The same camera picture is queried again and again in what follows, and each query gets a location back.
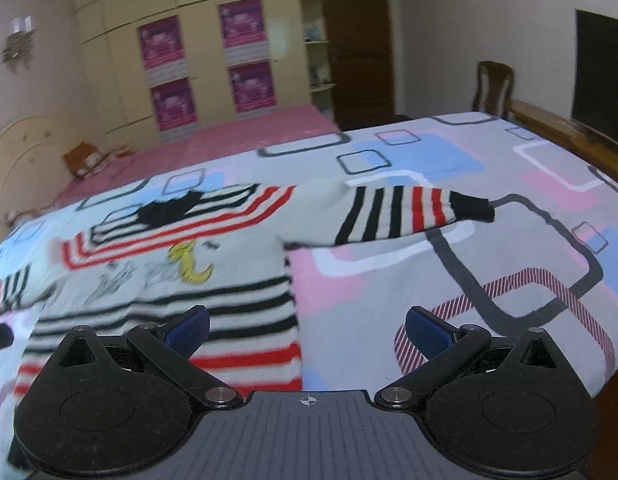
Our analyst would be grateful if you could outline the striped white child sweater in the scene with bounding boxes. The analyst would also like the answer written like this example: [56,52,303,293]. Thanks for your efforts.
[0,181,494,398]

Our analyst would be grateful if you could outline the cream wooden headboard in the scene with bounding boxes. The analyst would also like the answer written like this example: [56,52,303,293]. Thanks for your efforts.
[0,116,80,243]

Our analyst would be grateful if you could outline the pink bed cover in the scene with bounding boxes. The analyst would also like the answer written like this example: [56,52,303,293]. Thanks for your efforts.
[52,105,339,208]

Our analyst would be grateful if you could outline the patterned white pink bedsheet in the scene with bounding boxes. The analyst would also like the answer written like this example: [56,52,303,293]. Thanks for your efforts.
[0,113,618,479]

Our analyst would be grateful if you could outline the lower left purple poster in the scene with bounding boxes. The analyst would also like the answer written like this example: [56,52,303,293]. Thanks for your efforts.
[150,78,197,133]

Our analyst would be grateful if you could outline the upper left purple poster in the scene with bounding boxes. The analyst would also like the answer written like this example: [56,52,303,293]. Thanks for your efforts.
[137,15,189,87]

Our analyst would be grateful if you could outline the lower right purple poster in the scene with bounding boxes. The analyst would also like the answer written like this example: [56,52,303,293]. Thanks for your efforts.
[229,60,277,116]

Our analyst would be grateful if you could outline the upper right purple poster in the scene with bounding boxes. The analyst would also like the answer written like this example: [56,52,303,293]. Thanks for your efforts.
[218,0,270,67]

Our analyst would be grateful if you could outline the wooden bed footboard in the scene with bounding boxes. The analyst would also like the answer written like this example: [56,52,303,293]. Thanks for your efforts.
[505,100,618,182]

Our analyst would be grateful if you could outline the cream corner shelf unit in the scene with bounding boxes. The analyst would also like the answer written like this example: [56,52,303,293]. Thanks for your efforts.
[299,0,335,120]

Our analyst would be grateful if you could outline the dark brown wooden door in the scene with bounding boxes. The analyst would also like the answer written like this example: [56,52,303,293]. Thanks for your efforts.
[323,0,395,130]

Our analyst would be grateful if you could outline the purple poster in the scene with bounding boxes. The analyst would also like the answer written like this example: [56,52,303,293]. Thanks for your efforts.
[218,0,270,67]
[150,78,197,133]
[229,60,277,116]
[137,15,189,87]

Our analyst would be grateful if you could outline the wall lamp sconce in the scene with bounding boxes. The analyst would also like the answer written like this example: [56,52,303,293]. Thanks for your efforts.
[2,15,35,70]

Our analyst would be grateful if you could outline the black wall television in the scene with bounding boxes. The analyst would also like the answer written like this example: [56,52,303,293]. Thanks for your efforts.
[571,10,618,142]

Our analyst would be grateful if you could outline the brown wooden chair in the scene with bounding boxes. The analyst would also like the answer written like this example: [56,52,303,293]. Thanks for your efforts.
[472,61,515,119]

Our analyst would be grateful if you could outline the cream wardrobe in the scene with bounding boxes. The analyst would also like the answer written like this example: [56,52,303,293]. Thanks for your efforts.
[74,0,311,148]

